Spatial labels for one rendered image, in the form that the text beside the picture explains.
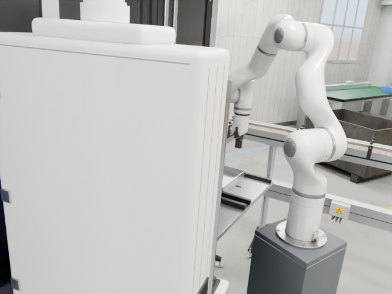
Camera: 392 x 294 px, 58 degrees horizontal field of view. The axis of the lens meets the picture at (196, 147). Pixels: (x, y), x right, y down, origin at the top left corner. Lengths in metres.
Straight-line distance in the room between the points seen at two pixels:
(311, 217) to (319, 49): 0.60
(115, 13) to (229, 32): 4.81
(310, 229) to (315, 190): 0.16
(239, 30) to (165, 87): 5.04
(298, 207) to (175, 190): 0.75
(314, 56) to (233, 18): 4.26
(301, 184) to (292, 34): 0.52
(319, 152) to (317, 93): 0.20
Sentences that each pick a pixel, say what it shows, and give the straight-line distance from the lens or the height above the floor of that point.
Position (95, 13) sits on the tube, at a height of 1.60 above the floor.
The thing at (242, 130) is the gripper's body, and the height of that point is 1.15.
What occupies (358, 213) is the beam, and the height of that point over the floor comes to 0.50.
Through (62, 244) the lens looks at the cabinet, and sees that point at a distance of 0.92.
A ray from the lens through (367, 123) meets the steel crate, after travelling 5.27.
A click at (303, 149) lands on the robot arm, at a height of 1.23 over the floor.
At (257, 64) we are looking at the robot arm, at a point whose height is 1.46.
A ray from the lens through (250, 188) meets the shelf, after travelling 1.75.
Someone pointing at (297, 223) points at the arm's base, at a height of 0.94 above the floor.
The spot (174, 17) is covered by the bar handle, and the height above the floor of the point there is 1.62.
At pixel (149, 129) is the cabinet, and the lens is 0.67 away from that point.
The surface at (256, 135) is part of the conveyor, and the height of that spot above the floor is 0.89.
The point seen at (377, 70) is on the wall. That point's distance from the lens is 8.80.
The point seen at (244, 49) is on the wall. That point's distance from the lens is 5.76.
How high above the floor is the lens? 1.58
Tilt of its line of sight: 18 degrees down
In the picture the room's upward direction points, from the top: 4 degrees clockwise
